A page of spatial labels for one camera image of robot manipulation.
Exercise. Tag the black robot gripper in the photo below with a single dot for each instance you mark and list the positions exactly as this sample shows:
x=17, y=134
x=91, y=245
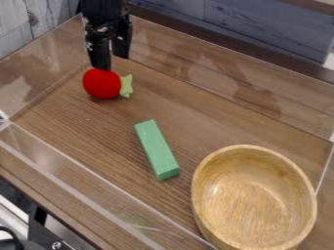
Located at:
x=105, y=21

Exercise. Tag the red plush strawberry toy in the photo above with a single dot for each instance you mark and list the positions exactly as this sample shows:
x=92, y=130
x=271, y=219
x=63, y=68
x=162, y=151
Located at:
x=104, y=84

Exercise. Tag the clear acrylic tray walls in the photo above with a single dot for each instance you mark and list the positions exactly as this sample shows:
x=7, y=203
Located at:
x=71, y=154

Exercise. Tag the green rectangular block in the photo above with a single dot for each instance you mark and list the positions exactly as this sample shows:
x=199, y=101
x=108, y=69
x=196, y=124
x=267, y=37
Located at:
x=158, y=152

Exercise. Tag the round wooden bowl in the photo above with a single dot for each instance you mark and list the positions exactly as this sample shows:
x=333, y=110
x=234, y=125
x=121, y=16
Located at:
x=252, y=199

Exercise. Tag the black table leg bracket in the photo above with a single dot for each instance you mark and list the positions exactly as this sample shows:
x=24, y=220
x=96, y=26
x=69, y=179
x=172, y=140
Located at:
x=40, y=235

